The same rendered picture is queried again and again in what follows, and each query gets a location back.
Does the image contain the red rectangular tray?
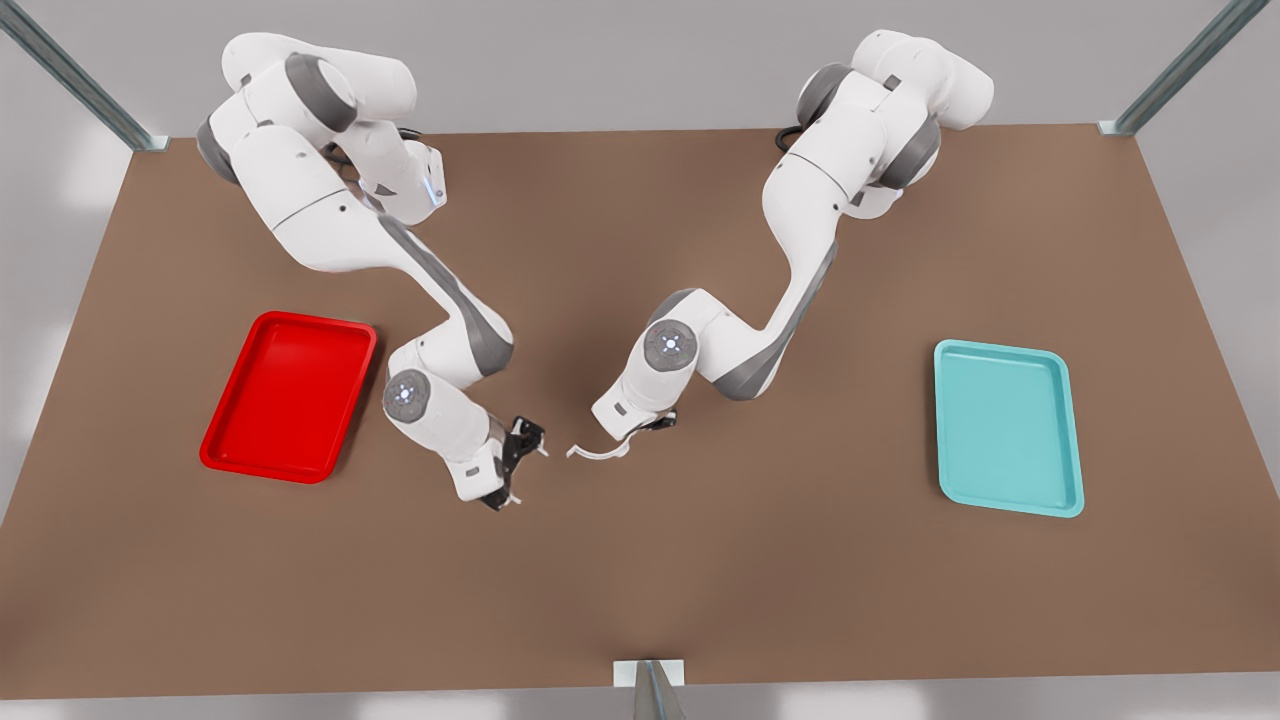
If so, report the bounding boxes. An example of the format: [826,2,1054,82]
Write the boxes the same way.
[199,311,379,486]

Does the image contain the teal rectangular tray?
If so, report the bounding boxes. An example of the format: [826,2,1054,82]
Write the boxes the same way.
[934,339,1086,519]

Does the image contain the silver frame post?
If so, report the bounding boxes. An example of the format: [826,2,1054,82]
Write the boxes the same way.
[0,0,170,152]
[612,658,688,720]
[1097,0,1272,138]

